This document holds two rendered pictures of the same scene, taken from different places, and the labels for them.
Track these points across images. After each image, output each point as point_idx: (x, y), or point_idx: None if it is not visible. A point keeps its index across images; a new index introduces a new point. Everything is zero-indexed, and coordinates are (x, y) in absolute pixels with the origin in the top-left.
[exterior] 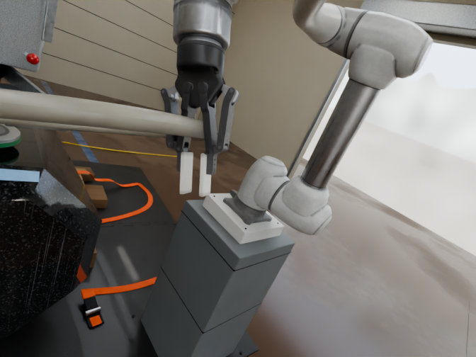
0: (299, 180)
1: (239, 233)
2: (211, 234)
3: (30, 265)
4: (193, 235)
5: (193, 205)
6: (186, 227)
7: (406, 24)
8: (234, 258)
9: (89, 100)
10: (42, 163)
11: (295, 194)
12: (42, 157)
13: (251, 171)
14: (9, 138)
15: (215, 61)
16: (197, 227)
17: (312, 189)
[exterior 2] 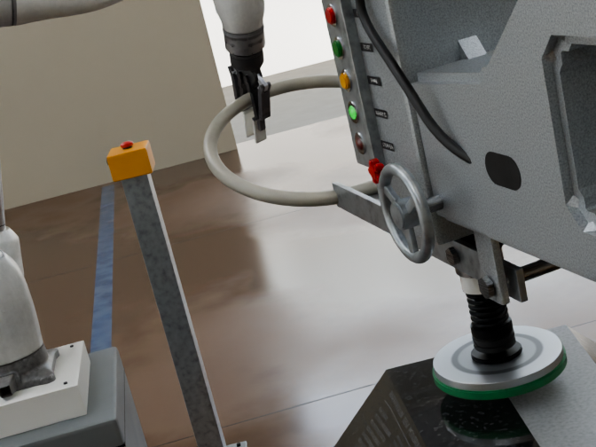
0: (5, 231)
1: (85, 350)
2: (120, 383)
3: None
4: (129, 432)
5: (112, 407)
6: (129, 445)
7: None
8: (119, 356)
9: (320, 74)
10: (390, 376)
11: (19, 247)
12: (395, 401)
13: (22, 284)
14: (443, 348)
15: None
16: (124, 413)
17: (5, 226)
